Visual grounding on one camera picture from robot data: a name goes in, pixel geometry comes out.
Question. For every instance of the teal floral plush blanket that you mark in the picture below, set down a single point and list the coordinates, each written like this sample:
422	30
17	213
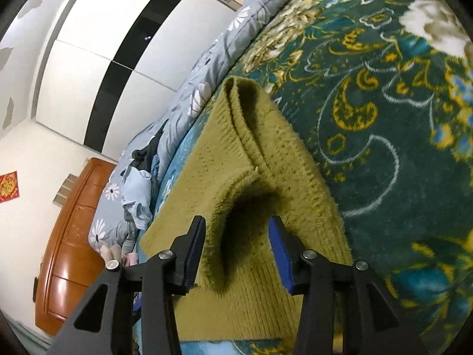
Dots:
388	137

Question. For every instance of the red square wall decoration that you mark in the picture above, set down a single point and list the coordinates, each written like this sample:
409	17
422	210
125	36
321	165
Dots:
8	186

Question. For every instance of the wooden headboard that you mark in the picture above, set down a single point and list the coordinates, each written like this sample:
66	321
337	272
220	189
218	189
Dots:
74	259

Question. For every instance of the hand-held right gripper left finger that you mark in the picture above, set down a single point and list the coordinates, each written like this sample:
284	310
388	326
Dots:
190	266

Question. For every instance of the light blue garment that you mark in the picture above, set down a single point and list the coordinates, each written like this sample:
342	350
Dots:
138	196

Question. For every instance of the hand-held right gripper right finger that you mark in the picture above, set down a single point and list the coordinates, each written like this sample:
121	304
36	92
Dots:
279	251

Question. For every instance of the green knit sweater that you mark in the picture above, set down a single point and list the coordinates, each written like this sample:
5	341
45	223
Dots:
266	192

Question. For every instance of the blue floral quilt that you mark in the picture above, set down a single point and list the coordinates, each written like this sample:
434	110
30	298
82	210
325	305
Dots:
221	51

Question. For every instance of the dark garment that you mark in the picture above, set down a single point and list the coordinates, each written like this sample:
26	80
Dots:
146	153

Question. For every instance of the white fluffy garment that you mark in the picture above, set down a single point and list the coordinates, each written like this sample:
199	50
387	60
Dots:
112	253

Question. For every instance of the white wardrobe with black band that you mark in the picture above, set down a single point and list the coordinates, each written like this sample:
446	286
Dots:
111	44

